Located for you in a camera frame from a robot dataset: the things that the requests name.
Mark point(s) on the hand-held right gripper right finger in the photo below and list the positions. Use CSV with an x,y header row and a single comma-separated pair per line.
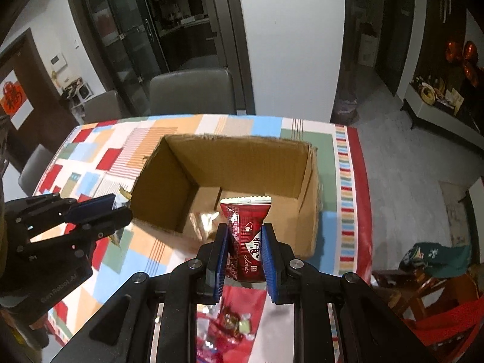
x,y
269,261

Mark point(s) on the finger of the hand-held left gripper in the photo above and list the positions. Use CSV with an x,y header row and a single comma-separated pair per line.
x,y
94,206
109,221

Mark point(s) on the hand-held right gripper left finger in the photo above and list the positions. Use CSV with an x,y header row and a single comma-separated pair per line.
x,y
223,259

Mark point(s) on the small gold snack wrapper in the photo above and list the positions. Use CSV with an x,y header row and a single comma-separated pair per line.
x,y
123,196

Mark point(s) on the red snack packet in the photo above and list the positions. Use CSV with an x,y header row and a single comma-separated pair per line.
x,y
245,227

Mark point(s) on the brown cardboard box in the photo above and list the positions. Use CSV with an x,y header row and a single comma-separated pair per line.
x,y
242,162

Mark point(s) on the gold snack packet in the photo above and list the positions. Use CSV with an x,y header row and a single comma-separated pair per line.
x,y
204,223

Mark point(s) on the large red snack bag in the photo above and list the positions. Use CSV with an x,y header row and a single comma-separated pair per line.
x,y
242,297

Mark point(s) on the pile of wrapped candies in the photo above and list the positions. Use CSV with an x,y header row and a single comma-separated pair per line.
x,y
238,323

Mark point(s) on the white storage shelf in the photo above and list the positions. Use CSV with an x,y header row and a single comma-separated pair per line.
x,y
77,100

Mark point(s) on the red and white door poster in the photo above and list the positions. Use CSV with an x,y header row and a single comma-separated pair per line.
x,y
17,98

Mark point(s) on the white intercom panel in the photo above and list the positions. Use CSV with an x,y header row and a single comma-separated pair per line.
x,y
58,61

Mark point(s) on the wide grey dining chair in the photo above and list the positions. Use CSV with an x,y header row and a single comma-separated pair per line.
x,y
189,90

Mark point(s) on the wooden armchair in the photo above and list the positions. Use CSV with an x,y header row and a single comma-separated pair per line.
x,y
423,291

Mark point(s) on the brown wooden door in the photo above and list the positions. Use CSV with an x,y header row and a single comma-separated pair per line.
x,y
22,55

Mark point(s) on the green cloth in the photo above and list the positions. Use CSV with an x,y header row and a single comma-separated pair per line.
x,y
450,259

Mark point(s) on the dark sliding glass door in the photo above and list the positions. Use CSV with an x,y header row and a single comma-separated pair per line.
x,y
124,26

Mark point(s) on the red cloth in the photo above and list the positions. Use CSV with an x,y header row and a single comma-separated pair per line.
x,y
453,317

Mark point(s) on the dark side table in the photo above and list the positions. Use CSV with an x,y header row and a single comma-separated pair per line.
x,y
477,211

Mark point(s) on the white low cabinet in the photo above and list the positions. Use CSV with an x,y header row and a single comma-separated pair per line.
x,y
435,115

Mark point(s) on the white paper bag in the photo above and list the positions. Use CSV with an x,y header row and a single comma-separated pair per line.
x,y
366,51

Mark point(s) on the fruit basket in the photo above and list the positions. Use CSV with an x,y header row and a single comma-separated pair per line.
x,y
429,92

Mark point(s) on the dark interior door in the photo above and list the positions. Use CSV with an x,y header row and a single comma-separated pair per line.
x,y
395,26

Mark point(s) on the red foil balloons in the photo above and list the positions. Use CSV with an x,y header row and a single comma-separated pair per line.
x,y
470,51

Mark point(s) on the tall dark cabinet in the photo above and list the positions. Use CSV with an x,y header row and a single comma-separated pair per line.
x,y
450,19

